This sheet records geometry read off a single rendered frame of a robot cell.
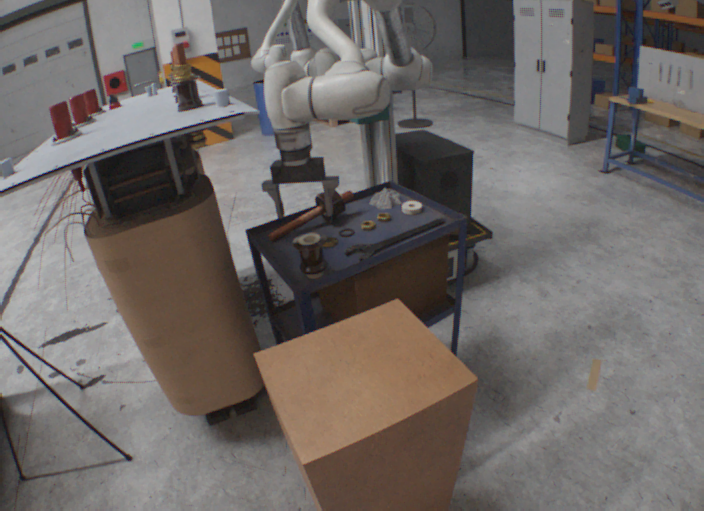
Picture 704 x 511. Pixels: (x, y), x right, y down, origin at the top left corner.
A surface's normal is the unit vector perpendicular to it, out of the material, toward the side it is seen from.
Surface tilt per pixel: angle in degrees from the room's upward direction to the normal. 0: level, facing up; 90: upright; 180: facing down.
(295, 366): 0
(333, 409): 0
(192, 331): 90
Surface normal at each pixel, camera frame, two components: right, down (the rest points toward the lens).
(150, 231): 0.43, 0.43
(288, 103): -0.15, 0.52
